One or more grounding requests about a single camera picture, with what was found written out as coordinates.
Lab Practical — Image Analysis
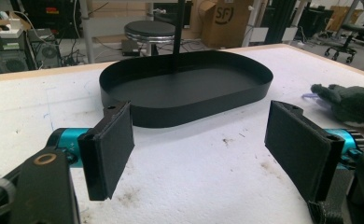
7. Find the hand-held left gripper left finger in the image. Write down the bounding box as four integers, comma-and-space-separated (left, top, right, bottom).
47, 100, 135, 202

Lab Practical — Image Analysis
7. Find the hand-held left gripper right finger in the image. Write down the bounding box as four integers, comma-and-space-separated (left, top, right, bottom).
264, 100, 364, 203

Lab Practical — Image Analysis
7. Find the dark green plush toy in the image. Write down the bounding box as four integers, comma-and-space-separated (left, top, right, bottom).
301, 83, 364, 140

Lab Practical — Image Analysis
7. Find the black oval metal tray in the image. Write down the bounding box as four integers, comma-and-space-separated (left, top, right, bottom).
98, 49, 274, 129

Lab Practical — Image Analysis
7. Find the black office chair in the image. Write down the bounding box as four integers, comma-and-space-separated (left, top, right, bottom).
324, 23, 364, 65

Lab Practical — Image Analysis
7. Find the grey computer tower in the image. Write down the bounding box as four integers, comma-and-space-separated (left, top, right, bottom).
26, 28, 63, 69

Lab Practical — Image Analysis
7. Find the black round stool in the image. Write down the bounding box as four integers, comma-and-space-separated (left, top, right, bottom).
123, 20, 176, 57

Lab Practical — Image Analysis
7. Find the black computer tower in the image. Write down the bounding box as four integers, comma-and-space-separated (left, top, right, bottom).
0, 31, 36, 75

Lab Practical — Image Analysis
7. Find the black vertical pole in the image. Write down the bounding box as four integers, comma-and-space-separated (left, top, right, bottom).
172, 0, 187, 57

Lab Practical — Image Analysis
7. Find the brown cardboard box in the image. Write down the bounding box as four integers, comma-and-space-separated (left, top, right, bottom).
198, 0, 255, 49

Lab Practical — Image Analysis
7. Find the white power adapter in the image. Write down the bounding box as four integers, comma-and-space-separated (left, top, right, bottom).
0, 18, 24, 39

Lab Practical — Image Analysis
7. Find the white metal table frame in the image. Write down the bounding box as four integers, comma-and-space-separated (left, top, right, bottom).
78, 0, 155, 64

